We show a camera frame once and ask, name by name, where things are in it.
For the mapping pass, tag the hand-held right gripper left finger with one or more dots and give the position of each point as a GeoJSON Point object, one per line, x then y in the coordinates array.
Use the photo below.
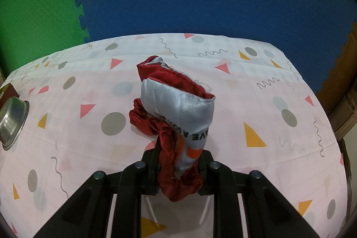
{"type": "Point", "coordinates": [150, 171]}

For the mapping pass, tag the stainless steel bowl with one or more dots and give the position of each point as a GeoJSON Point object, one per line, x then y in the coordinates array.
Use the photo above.
{"type": "Point", "coordinates": [11, 121]}

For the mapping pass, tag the red tin box gold inside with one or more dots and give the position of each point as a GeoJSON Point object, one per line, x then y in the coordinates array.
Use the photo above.
{"type": "Point", "coordinates": [8, 93]}

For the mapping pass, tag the green foam mat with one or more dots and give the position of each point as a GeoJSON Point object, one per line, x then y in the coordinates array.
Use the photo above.
{"type": "Point", "coordinates": [36, 3]}

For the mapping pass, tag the white satin pouch red scrunchie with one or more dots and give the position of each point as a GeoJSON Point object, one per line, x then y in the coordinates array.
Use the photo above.
{"type": "Point", "coordinates": [178, 112]}

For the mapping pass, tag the brown foam mat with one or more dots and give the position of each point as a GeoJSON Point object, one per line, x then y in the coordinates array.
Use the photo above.
{"type": "Point", "coordinates": [340, 73]}

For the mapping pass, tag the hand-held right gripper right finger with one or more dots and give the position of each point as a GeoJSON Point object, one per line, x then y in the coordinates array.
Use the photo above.
{"type": "Point", "coordinates": [205, 176]}

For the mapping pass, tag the cardboard box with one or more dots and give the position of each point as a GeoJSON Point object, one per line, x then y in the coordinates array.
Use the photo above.
{"type": "Point", "coordinates": [347, 121]}

